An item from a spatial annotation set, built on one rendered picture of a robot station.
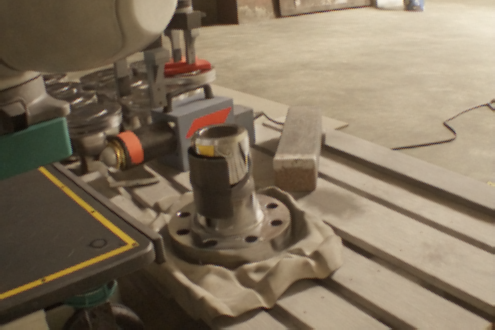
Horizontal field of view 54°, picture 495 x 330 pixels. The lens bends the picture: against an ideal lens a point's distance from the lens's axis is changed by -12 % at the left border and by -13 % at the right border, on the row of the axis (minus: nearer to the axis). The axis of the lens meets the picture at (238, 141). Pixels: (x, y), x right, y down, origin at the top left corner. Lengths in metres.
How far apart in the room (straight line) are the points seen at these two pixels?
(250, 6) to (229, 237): 4.57
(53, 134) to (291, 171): 0.76
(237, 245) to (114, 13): 0.65
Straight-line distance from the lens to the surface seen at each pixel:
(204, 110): 1.57
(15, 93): 0.74
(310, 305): 0.98
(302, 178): 1.37
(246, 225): 1.12
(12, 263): 0.89
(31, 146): 0.74
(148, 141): 1.50
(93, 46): 0.56
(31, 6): 0.58
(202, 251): 1.08
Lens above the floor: 0.74
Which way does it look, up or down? 20 degrees down
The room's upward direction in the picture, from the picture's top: 5 degrees counter-clockwise
